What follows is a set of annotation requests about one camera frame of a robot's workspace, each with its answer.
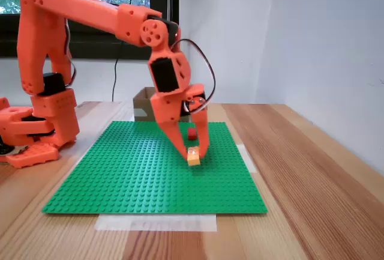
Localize thin gripper servo wire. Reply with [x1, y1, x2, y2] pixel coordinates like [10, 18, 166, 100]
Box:
[172, 39, 216, 113]

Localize green lego baseplate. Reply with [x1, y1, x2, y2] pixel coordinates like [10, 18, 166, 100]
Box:
[41, 121, 268, 215]

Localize black window frame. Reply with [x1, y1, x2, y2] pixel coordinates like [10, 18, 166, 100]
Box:
[0, 0, 181, 61]

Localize black hanging cable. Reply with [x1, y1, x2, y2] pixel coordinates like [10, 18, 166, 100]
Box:
[112, 0, 139, 102]

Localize translucent masking tape strip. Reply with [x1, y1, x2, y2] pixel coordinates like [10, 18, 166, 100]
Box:
[236, 144, 258, 174]
[95, 213, 217, 232]

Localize yellow lego block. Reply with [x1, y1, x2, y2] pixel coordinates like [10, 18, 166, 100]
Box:
[187, 146, 201, 167]

